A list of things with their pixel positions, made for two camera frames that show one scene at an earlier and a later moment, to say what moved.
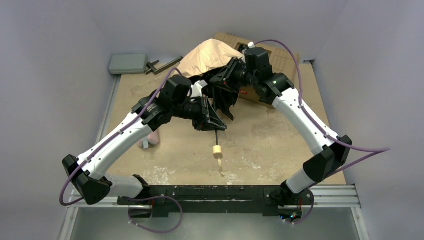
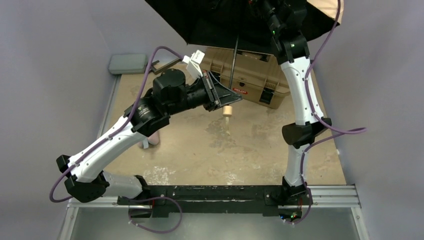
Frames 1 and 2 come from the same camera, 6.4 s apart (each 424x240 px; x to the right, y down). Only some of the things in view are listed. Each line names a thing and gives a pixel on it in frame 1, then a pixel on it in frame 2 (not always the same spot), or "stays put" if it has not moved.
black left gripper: x=205 y=112 to x=212 y=93
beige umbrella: x=201 y=63 to x=217 y=23
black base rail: x=265 y=199 stays put
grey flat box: x=125 y=64 stays put
